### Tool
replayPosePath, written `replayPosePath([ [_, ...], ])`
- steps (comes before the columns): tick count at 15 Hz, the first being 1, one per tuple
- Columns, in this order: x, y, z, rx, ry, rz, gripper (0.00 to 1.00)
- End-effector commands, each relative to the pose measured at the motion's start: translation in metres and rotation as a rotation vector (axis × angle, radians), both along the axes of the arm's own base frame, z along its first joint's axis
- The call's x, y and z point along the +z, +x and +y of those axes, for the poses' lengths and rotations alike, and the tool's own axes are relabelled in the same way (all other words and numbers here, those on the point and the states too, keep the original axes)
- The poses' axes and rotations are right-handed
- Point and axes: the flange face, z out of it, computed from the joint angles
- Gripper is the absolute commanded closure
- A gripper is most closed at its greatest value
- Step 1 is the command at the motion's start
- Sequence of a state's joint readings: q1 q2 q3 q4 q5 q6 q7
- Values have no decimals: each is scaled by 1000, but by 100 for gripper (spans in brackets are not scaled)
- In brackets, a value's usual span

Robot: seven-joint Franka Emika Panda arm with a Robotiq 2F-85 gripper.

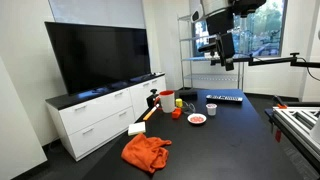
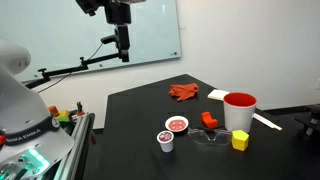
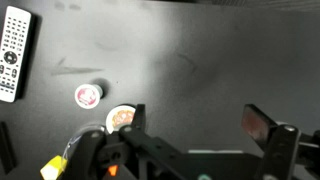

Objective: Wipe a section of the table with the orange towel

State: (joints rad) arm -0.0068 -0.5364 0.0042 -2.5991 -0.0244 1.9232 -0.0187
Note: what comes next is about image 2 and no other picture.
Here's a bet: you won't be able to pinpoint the white notepad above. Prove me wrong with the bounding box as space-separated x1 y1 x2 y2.
207 88 231 102

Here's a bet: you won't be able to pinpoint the yellow green block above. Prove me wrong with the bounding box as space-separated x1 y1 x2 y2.
54 109 71 124

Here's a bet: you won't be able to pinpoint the orange block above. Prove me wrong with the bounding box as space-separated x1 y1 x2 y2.
200 111 220 129

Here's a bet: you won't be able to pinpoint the black stand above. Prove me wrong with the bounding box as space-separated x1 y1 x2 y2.
294 103 320 141

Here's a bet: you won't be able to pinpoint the clear safety glasses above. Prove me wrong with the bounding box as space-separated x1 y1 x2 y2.
187 126 234 147

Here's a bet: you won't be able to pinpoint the black camera cable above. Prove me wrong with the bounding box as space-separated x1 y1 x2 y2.
37 42 105 94

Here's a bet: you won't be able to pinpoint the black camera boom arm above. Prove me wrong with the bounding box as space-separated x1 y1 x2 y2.
24 53 129 90

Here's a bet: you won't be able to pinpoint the white coffee pod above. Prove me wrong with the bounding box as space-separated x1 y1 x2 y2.
156 130 175 153

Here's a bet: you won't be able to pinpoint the glass whiteboard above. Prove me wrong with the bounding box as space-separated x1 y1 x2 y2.
0 0 183 83

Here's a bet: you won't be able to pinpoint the red frame tag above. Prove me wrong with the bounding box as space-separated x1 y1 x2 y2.
89 133 98 146

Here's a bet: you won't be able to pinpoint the black orange clamp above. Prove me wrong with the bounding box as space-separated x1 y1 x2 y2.
75 101 86 118

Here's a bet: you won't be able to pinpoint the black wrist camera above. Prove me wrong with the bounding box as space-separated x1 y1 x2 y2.
74 0 108 17

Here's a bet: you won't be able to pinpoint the orange knob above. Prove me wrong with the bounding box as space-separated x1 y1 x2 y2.
48 105 60 117

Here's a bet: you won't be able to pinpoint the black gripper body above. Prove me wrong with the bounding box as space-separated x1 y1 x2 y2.
104 2 133 26

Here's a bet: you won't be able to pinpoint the orange towel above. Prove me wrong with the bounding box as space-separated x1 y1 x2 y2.
168 82 200 102

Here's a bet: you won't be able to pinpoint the small white red plate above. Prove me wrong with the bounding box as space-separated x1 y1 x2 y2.
164 115 190 133

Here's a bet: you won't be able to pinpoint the white cup red inside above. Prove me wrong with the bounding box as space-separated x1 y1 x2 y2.
222 92 258 134

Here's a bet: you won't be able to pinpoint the aluminium frame rail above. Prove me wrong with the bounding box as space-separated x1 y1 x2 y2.
53 112 96 180

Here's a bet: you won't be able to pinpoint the white flat stick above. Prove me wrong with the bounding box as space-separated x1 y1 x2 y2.
252 112 283 132

